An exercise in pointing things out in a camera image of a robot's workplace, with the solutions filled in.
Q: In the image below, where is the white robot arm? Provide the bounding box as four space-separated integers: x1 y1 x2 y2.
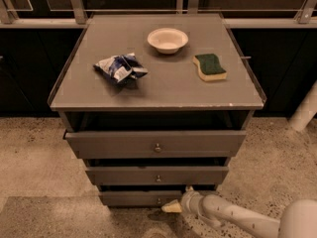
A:
161 186 317 238

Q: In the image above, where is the blue white chip bag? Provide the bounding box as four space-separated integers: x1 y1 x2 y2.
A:
93 53 148 85

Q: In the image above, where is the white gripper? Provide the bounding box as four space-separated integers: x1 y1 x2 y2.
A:
161 185 204 215

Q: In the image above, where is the white pole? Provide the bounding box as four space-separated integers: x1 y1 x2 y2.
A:
289 80 317 131

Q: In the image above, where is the grey middle drawer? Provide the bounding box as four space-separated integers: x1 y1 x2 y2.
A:
86 166 229 185

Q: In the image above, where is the grey drawer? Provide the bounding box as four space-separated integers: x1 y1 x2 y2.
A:
64 130 246 159
86 166 229 185
99 190 183 207

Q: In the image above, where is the metal railing frame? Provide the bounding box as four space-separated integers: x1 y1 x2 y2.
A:
0 0 317 29

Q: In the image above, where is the grey drawer cabinet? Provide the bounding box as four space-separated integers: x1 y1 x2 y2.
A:
49 14 265 195

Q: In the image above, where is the white bowl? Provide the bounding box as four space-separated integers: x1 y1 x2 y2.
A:
148 28 188 55

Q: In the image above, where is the green yellow sponge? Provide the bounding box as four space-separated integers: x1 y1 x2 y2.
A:
193 54 227 81

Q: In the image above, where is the grey top drawer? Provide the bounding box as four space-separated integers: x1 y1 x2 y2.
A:
64 130 246 159

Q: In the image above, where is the grey bottom drawer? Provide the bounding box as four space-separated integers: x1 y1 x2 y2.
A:
99 190 183 207

